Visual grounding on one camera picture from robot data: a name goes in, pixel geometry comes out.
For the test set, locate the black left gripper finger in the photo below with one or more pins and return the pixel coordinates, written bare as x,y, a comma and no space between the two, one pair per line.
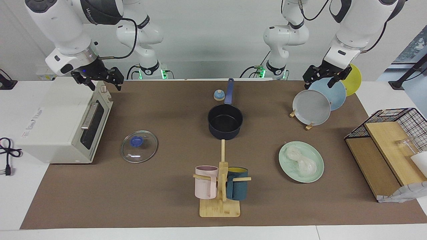
308,77
336,80

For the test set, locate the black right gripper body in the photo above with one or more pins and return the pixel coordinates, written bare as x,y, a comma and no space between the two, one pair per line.
95,71

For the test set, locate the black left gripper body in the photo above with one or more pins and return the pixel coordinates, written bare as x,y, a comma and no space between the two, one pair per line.
328,70

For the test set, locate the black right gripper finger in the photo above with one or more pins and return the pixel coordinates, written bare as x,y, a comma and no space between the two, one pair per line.
89,85
118,78

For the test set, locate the glass lid with blue knob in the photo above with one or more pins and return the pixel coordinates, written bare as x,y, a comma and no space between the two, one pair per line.
138,148

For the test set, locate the white vermicelli bundle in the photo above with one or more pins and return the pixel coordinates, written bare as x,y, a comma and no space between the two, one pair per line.
305,165

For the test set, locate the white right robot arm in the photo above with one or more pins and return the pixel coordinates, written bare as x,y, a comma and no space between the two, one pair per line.
56,23

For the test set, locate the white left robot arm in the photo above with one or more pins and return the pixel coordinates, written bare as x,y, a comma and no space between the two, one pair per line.
358,23

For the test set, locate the light blue plate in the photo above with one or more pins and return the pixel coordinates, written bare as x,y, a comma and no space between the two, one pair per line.
335,95

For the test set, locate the yellow plate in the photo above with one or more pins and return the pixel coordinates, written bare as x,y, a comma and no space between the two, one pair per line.
355,81

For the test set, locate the grey plate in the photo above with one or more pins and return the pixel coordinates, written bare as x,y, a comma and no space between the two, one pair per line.
312,106

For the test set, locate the wooden plate rack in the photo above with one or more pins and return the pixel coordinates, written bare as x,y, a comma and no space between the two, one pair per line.
309,126

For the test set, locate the green plate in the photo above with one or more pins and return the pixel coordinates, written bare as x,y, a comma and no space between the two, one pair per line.
317,160

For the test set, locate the white toaster oven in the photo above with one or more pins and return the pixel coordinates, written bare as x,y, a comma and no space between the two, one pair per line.
56,123

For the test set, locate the brown table mat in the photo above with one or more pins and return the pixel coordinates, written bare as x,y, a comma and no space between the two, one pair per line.
160,110

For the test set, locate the black clamp stand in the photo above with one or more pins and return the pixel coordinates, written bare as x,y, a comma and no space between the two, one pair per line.
6,83
408,71

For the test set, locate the wooden shelf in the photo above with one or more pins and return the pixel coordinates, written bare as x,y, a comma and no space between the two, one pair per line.
383,140

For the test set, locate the small blue lid cork knob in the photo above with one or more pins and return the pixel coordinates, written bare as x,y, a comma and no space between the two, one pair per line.
219,96

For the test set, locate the dark blue saucepan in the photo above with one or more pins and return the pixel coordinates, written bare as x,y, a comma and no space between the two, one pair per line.
225,125

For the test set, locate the clear glass cup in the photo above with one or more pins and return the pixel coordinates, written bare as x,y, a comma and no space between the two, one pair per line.
408,145

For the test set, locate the white cup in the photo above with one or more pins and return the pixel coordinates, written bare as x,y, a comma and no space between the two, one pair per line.
421,163

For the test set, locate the dark teal mug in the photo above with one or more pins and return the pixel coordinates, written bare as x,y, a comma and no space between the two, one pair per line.
238,188

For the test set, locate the grey patterned cloth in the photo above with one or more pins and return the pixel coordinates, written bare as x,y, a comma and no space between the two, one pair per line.
403,193

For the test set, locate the pink mug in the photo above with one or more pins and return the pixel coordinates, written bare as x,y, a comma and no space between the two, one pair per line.
204,186

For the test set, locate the wooden mug tree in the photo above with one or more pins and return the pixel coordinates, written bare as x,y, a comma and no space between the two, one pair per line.
220,206

